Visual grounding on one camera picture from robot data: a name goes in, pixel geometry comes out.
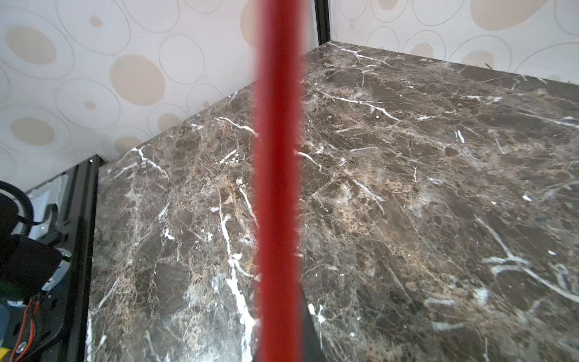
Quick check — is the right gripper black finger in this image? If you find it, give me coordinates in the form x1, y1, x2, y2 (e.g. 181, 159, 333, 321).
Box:
299, 286, 327, 362

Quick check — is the red headphone cable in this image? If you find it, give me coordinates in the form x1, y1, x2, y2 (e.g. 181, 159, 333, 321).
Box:
251, 0, 305, 362

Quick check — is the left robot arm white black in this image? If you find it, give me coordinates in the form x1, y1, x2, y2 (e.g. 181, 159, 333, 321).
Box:
1, 181, 72, 306

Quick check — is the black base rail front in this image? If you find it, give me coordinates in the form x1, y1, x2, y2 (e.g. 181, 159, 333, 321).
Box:
1, 155, 103, 361

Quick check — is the black corner frame post left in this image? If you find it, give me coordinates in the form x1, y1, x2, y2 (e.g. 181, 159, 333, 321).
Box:
314, 0, 331, 45

